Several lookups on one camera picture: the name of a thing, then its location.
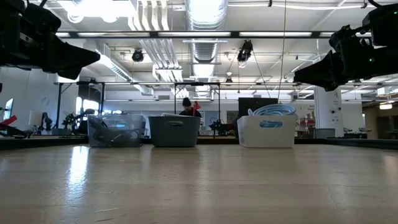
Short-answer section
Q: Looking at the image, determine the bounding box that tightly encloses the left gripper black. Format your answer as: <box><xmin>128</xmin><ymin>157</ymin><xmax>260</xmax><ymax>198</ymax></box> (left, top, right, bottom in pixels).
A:
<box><xmin>0</xmin><ymin>12</ymin><xmax>101</xmax><ymax>81</ymax></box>

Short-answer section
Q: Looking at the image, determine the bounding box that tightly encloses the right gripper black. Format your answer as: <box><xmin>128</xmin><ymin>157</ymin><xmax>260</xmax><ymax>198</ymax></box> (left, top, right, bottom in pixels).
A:
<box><xmin>293</xmin><ymin>43</ymin><xmax>398</xmax><ymax>93</ymax></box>

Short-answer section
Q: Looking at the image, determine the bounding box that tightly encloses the black HDMI cable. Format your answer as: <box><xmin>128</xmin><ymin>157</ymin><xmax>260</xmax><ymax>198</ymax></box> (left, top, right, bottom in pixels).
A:
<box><xmin>118</xmin><ymin>127</ymin><xmax>143</xmax><ymax>147</ymax></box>
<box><xmin>88</xmin><ymin>117</ymin><xmax>125</xmax><ymax>147</ymax></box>

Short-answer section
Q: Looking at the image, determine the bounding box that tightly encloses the white round pillar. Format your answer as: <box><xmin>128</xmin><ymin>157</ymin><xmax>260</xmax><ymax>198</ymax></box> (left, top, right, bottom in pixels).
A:
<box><xmin>313</xmin><ymin>85</ymin><xmax>345</xmax><ymax>138</ymax></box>

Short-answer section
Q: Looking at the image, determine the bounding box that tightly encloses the grey waste bin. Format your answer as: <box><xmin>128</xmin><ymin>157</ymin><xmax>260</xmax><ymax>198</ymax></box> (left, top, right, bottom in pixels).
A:
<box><xmin>314</xmin><ymin>128</ymin><xmax>336</xmax><ymax>139</ymax></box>

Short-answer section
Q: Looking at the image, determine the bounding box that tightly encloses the black ceiling spotlight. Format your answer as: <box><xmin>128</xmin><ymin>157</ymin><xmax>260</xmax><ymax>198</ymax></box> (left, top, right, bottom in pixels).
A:
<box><xmin>236</xmin><ymin>39</ymin><xmax>254</xmax><ymax>63</ymax></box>
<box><xmin>131</xmin><ymin>48</ymin><xmax>145</xmax><ymax>63</ymax></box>

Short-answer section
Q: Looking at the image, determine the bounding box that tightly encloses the black computer monitor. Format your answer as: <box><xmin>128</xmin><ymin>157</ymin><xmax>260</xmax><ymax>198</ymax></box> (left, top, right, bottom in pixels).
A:
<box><xmin>238</xmin><ymin>96</ymin><xmax>279</xmax><ymax>119</ymax></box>

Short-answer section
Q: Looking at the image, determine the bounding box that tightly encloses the background computer screen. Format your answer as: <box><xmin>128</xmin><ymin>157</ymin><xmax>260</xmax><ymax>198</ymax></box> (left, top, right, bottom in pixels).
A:
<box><xmin>2</xmin><ymin>97</ymin><xmax>15</xmax><ymax>121</ymax></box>

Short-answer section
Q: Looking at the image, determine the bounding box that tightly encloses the white plastic bin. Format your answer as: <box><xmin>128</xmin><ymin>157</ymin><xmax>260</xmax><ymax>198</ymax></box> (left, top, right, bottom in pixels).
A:
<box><xmin>236</xmin><ymin>114</ymin><xmax>299</xmax><ymax>149</ymax></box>

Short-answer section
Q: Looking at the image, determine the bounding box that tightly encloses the clear plastic bin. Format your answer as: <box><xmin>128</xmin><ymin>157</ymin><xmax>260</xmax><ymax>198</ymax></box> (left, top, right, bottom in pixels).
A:
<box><xmin>86</xmin><ymin>113</ymin><xmax>147</xmax><ymax>148</ymax></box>

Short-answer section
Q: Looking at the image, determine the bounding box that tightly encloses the black background metal rig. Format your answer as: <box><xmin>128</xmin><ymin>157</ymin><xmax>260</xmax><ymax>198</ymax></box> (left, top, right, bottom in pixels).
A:
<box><xmin>53</xmin><ymin>80</ymin><xmax>222</xmax><ymax>138</ymax></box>

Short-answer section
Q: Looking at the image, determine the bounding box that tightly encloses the person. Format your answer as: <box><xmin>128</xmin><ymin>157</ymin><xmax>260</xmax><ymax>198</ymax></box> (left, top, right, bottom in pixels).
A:
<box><xmin>178</xmin><ymin>96</ymin><xmax>203</xmax><ymax>118</ymax></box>

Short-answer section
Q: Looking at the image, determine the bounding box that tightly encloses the dark grey plastic bin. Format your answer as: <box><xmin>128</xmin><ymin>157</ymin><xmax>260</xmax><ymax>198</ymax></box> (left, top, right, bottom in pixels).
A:
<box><xmin>148</xmin><ymin>115</ymin><xmax>201</xmax><ymax>148</ymax></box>

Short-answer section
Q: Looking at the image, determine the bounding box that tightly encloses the thin hanging cord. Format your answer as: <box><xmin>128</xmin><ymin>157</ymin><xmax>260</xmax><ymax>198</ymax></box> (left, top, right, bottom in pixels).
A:
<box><xmin>277</xmin><ymin>0</ymin><xmax>287</xmax><ymax>101</ymax></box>

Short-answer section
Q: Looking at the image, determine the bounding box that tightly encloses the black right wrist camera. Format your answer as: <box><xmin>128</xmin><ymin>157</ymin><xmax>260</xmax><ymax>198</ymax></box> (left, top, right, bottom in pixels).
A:
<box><xmin>328</xmin><ymin>24</ymin><xmax>365</xmax><ymax>54</ymax></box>

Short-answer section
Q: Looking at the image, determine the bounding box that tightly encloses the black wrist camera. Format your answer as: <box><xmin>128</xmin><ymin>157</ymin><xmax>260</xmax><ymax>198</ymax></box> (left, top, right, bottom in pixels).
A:
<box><xmin>328</xmin><ymin>24</ymin><xmax>365</xmax><ymax>54</ymax></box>
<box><xmin>23</xmin><ymin>2</ymin><xmax>62</xmax><ymax>34</ymax></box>

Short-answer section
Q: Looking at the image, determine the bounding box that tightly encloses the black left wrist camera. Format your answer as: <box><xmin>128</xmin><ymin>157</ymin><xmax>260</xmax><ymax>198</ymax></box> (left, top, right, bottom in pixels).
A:
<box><xmin>23</xmin><ymin>2</ymin><xmax>62</xmax><ymax>34</ymax></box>

